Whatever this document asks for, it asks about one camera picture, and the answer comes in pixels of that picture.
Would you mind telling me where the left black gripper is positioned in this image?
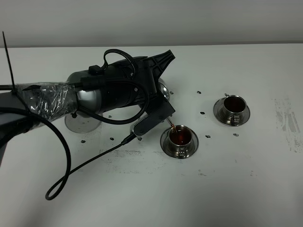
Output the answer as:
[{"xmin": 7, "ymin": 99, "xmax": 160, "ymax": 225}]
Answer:
[{"xmin": 94, "ymin": 50, "xmax": 175, "ymax": 114}]

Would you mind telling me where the stainless steel teapot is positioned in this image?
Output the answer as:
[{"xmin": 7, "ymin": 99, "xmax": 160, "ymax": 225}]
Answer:
[{"xmin": 149, "ymin": 78, "xmax": 174, "ymax": 127}]

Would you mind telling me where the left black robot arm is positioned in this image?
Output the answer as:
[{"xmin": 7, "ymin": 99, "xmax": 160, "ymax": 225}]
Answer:
[{"xmin": 0, "ymin": 49, "xmax": 175, "ymax": 153}]

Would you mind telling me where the far stainless steel saucer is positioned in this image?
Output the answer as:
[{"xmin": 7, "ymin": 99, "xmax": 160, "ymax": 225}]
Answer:
[{"xmin": 213, "ymin": 96, "xmax": 250, "ymax": 127}]

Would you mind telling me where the stainless steel saucer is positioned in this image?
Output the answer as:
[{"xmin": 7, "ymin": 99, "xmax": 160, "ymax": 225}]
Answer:
[
  {"xmin": 213, "ymin": 96, "xmax": 250, "ymax": 127},
  {"xmin": 160, "ymin": 128, "xmax": 199, "ymax": 157}
]

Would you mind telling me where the near stainless steel teacup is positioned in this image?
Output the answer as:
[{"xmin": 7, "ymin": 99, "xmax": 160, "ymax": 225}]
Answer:
[{"xmin": 167, "ymin": 125, "xmax": 193, "ymax": 159}]

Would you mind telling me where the stainless steel teacup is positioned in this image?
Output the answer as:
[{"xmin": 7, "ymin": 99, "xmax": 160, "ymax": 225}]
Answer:
[
  {"xmin": 223, "ymin": 95, "xmax": 246, "ymax": 124},
  {"xmin": 167, "ymin": 125, "xmax": 193, "ymax": 159}
]

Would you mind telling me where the near stainless steel saucer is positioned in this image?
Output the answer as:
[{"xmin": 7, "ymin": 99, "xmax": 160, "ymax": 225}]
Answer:
[{"xmin": 160, "ymin": 128, "xmax": 199, "ymax": 157}]

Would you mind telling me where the far stainless steel teacup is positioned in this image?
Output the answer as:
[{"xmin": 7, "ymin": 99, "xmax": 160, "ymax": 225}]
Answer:
[{"xmin": 223, "ymin": 95, "xmax": 246, "ymax": 124}]

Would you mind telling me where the steel teapot coaster plate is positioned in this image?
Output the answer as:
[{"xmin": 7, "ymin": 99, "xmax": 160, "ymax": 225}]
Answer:
[{"xmin": 64, "ymin": 114, "xmax": 102, "ymax": 134}]

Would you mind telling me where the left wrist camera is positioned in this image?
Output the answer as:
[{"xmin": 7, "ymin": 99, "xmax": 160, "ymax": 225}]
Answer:
[{"xmin": 130, "ymin": 96, "xmax": 175, "ymax": 137}]

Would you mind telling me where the black cable tie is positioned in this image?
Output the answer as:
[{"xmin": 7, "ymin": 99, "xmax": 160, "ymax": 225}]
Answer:
[{"xmin": 2, "ymin": 31, "xmax": 29, "ymax": 112}]

